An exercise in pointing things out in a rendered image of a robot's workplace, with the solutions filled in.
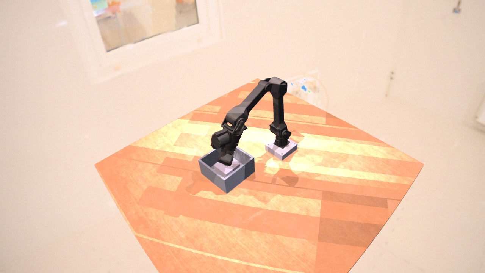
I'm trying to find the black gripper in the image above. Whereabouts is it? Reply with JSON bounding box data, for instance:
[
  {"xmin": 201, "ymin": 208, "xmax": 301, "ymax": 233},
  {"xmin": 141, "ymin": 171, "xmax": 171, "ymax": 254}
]
[{"xmin": 217, "ymin": 141, "xmax": 239, "ymax": 166}]

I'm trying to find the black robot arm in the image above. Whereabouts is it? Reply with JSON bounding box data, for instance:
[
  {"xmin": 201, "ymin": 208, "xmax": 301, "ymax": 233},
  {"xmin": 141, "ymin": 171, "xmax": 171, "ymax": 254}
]
[{"xmin": 210, "ymin": 77, "xmax": 292, "ymax": 149}]

